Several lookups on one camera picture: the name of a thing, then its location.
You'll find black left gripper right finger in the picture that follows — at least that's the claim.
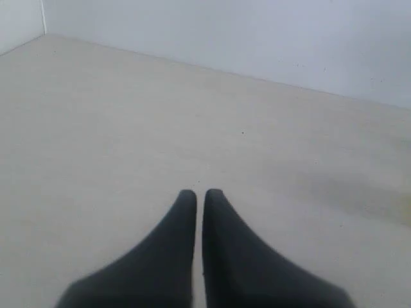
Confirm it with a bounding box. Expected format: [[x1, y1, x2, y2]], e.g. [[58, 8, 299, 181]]
[[202, 189, 354, 307]]

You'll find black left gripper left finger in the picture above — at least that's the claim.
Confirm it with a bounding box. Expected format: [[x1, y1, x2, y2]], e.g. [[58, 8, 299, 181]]
[[57, 190, 197, 307]]

